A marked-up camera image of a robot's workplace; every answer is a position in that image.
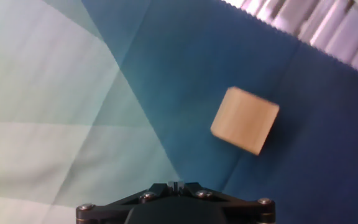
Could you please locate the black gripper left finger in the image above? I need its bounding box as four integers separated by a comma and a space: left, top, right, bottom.
75, 182, 177, 224

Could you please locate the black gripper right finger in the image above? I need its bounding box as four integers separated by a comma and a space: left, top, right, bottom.
175, 182, 276, 224

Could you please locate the small wooden cube block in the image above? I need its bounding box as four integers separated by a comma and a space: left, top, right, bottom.
210, 86, 280, 156

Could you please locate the blue green gradient tablecloth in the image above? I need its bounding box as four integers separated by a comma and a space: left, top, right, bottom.
0, 0, 358, 224

